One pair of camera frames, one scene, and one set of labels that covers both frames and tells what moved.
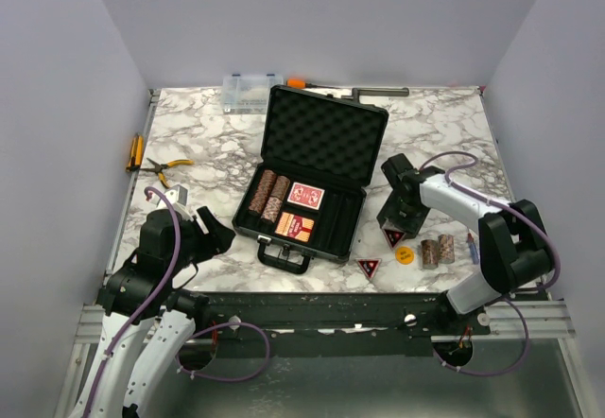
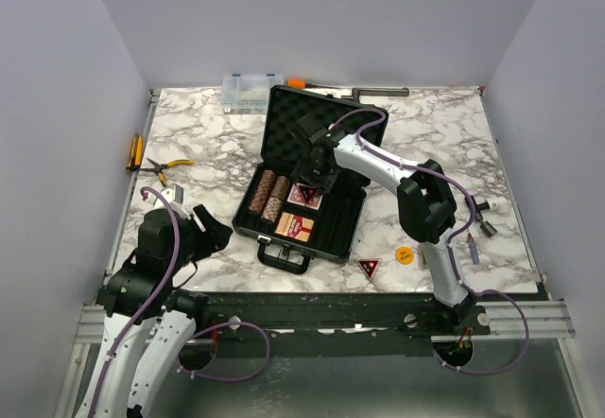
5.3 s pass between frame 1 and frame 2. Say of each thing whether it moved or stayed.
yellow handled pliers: stayed
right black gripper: moved
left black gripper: stayed
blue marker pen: stayed
